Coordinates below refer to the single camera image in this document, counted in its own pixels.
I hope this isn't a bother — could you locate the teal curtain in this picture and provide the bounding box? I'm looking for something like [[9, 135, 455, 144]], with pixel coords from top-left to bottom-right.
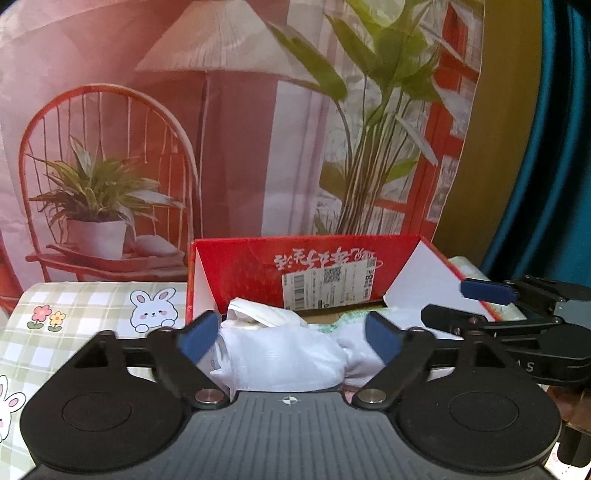
[[481, 1, 590, 286]]

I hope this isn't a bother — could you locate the white cloth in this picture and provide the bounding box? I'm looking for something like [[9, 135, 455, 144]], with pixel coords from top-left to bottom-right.
[[197, 298, 384, 396]]

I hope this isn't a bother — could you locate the red strawberry cardboard box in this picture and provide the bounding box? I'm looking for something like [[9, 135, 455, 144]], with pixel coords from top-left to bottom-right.
[[185, 234, 500, 322]]

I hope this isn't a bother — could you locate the white green soft packet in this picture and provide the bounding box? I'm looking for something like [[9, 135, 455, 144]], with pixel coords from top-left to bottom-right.
[[308, 307, 422, 340]]

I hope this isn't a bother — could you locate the green checkered tablecloth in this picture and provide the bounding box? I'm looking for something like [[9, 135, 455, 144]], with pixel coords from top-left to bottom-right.
[[0, 255, 528, 480]]

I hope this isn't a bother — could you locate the printed living room backdrop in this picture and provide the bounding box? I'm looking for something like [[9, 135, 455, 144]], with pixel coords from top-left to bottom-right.
[[1, 1, 485, 310]]

